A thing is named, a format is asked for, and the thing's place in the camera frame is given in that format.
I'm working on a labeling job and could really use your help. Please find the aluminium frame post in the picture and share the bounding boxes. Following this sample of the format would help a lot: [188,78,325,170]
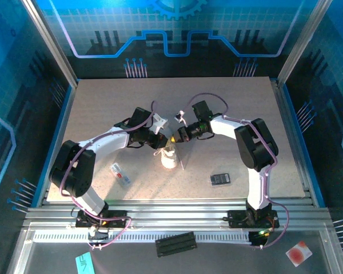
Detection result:
[21,0,78,88]
[276,0,334,85]

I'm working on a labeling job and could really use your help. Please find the white slotted cable duct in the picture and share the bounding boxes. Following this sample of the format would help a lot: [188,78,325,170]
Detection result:
[33,230,253,244]

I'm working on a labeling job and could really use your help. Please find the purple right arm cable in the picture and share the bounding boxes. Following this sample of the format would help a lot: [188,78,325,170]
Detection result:
[181,92,290,249]

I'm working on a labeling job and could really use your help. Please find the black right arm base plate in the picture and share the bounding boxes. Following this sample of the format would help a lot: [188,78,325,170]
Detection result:
[226,209,281,229]

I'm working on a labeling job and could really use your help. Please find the white card red circle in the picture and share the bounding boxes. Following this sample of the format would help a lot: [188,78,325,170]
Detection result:
[285,240,313,268]

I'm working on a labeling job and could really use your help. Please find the aluminium frame rails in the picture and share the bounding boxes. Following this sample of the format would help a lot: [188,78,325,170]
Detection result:
[22,198,335,231]

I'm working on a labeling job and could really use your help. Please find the clear plastic package red label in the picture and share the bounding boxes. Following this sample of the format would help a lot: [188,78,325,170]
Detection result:
[109,162,132,189]

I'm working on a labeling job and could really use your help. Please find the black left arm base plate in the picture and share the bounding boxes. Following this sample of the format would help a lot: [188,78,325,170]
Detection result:
[75,209,130,229]

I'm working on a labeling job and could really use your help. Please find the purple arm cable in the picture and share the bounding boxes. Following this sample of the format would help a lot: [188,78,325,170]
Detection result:
[181,92,290,249]
[58,99,158,251]

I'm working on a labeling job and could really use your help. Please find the black controller board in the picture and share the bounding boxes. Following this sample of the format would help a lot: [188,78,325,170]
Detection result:
[249,229,272,247]

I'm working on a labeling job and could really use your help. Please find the black rectangular device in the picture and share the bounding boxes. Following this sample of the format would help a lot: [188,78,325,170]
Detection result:
[210,172,232,187]

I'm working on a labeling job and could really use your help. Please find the teal card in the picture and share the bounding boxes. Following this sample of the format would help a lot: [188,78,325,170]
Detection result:
[74,251,95,274]

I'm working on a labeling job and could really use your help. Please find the black grooved block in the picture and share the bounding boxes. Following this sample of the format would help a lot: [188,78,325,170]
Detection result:
[154,231,198,259]

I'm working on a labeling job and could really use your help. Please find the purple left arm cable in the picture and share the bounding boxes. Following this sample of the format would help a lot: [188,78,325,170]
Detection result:
[58,99,158,251]

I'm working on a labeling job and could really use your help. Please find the white connector block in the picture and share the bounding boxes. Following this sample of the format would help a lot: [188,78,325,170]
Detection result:
[87,227,109,240]

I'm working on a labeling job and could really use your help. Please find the white sneaker shoe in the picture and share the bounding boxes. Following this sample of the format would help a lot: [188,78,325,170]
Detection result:
[153,142,179,170]

